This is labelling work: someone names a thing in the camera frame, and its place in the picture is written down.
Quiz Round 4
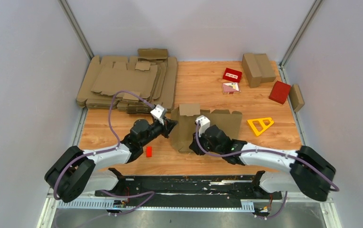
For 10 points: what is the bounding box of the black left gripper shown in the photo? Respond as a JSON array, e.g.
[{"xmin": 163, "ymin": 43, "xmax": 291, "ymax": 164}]
[{"xmin": 140, "ymin": 116, "xmax": 178, "ymax": 148}]

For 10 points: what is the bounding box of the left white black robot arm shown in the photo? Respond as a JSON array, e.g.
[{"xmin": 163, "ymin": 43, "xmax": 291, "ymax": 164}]
[{"xmin": 44, "ymin": 117, "xmax": 178, "ymax": 203}]

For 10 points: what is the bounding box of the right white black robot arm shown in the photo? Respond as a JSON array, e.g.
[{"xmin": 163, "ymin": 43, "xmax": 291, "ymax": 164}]
[{"xmin": 190, "ymin": 123, "xmax": 340, "ymax": 202}]

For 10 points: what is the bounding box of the pink white small card box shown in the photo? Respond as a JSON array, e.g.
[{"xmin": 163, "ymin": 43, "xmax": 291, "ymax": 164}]
[{"xmin": 222, "ymin": 82, "xmax": 240, "ymax": 95}]

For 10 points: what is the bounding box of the red open box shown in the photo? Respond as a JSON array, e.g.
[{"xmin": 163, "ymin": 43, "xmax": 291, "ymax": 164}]
[{"xmin": 222, "ymin": 67, "xmax": 242, "ymax": 83}]

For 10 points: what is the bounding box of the tall brown cardboard box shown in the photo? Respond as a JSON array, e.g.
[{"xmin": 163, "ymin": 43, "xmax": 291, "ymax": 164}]
[{"xmin": 242, "ymin": 53, "xmax": 262, "ymax": 88}]

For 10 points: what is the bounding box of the closed red box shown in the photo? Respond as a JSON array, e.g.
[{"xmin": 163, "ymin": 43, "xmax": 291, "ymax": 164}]
[{"xmin": 269, "ymin": 81, "xmax": 291, "ymax": 105}]

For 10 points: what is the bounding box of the flat brown cardboard box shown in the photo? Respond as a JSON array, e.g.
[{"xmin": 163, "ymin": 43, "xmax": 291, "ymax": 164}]
[{"xmin": 254, "ymin": 54, "xmax": 276, "ymax": 83}]

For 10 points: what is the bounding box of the small brown box at edge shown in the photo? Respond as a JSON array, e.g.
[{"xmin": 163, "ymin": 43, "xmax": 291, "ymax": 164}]
[{"xmin": 289, "ymin": 84, "xmax": 305, "ymax": 112}]

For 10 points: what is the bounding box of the small red block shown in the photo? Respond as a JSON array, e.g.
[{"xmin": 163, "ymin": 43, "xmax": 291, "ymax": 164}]
[{"xmin": 146, "ymin": 146, "xmax": 153, "ymax": 158}]

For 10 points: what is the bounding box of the stack of flat cardboard sheets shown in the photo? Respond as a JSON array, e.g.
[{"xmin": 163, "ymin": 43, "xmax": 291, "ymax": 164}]
[{"xmin": 76, "ymin": 48, "xmax": 178, "ymax": 114}]

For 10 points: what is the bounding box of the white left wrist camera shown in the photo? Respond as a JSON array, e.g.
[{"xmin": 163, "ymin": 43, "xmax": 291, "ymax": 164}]
[{"xmin": 150, "ymin": 105, "xmax": 167, "ymax": 125}]

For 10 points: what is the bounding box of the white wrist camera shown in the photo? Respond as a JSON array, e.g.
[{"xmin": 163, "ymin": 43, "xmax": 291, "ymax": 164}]
[
  {"xmin": 150, "ymin": 105, "xmax": 167, "ymax": 125},
  {"xmin": 195, "ymin": 115, "xmax": 210, "ymax": 137}
]

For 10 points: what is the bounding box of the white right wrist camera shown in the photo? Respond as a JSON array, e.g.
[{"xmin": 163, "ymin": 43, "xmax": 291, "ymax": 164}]
[{"xmin": 195, "ymin": 115, "xmax": 210, "ymax": 137}]

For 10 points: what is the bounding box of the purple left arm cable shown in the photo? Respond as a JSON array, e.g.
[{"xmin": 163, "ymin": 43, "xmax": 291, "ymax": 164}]
[{"xmin": 53, "ymin": 90, "xmax": 156, "ymax": 221}]

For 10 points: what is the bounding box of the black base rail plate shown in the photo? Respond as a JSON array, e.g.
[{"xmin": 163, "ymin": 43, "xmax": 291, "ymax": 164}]
[{"xmin": 109, "ymin": 175, "xmax": 282, "ymax": 208}]

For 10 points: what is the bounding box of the yellow plastic triangle frame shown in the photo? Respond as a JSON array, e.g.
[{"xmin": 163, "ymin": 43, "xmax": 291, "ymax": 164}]
[{"xmin": 247, "ymin": 117, "xmax": 274, "ymax": 136}]

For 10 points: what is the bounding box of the white slotted cable duct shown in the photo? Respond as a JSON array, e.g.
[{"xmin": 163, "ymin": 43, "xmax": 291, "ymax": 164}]
[{"xmin": 57, "ymin": 198, "xmax": 256, "ymax": 212}]

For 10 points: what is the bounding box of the left aluminium frame post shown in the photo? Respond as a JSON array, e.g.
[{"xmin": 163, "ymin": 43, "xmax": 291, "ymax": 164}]
[{"xmin": 58, "ymin": 0, "xmax": 94, "ymax": 60}]

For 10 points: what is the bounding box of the aluminium frame post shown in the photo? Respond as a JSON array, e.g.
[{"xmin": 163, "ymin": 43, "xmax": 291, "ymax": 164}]
[
  {"xmin": 279, "ymin": 0, "xmax": 324, "ymax": 68},
  {"xmin": 58, "ymin": 0, "xmax": 94, "ymax": 60}
]

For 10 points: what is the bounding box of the right aluminium frame post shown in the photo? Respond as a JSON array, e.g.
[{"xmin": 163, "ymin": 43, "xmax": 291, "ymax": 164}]
[{"xmin": 279, "ymin": 0, "xmax": 324, "ymax": 68}]

